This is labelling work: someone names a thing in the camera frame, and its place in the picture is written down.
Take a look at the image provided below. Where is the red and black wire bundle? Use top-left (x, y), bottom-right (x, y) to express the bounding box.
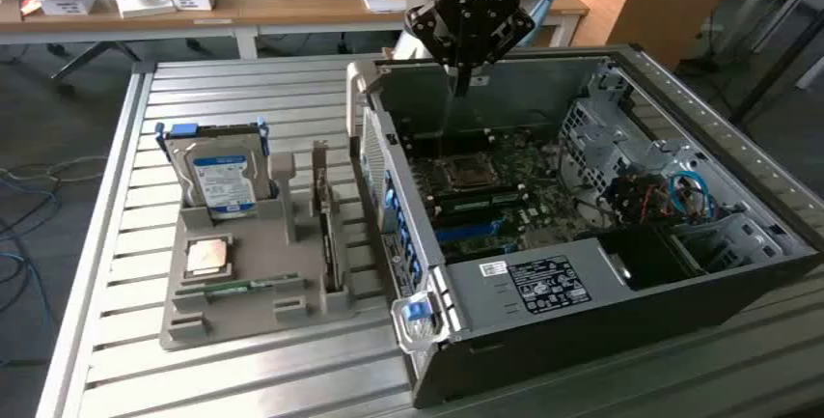
top-left (604, 171), bottom-right (678, 226)

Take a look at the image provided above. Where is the grey parts rack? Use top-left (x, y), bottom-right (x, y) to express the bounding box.
top-left (158, 150), bottom-right (362, 351)

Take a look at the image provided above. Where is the white open box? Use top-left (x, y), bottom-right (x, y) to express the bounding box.
top-left (114, 0), bottom-right (176, 19)

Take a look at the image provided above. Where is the wooden cabinet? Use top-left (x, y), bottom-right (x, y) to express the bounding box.
top-left (552, 0), bottom-right (752, 71)

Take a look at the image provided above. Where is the wooden desk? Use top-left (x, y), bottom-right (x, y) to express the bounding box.
top-left (0, 0), bottom-right (591, 60)

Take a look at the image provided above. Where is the white floor cable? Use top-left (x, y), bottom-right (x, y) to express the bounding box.
top-left (0, 154), bottom-right (108, 185)

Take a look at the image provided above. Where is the metal disk bay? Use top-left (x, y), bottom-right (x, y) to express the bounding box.
top-left (668, 209), bottom-right (798, 274)

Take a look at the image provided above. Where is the blue floor cable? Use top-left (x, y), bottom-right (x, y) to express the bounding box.
top-left (0, 174), bottom-right (63, 366)

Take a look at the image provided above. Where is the black open PC case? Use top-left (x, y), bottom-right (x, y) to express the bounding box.
top-left (346, 42), bottom-right (824, 409)

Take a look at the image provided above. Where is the CPU socket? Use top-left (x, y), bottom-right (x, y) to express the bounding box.
top-left (435, 153), bottom-right (499, 193)

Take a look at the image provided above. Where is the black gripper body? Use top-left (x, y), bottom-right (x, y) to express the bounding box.
top-left (430, 0), bottom-right (559, 68)

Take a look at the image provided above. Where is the grey power supply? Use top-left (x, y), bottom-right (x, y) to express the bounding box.
top-left (443, 238), bottom-right (630, 337)

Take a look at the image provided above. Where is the CPU chip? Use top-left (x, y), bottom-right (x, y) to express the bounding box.
top-left (184, 238), bottom-right (232, 277)

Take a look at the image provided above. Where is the blue disk wire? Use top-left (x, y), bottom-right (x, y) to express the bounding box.
top-left (666, 169), bottom-right (720, 226)

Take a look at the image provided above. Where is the installed green RAM stick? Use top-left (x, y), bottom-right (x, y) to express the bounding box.
top-left (436, 189), bottom-right (527, 219)

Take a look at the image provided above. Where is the hard disk with blue rails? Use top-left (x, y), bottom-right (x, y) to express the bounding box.
top-left (154, 117), bottom-right (272, 220)

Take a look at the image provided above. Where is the blue card retainer strip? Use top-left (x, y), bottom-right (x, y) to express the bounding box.
top-left (383, 169), bottom-right (428, 293)

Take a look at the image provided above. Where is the green motherboard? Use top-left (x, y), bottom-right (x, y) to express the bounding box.
top-left (402, 118), bottom-right (600, 265)

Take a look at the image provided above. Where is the expansion slot with blue latch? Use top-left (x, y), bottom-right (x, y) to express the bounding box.
top-left (436, 222), bottom-right (506, 241)

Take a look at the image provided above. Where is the blue case release latch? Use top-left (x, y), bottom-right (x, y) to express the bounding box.
top-left (399, 297), bottom-right (431, 325)

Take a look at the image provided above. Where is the graphics card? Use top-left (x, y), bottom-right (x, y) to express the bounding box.
top-left (311, 140), bottom-right (355, 293)

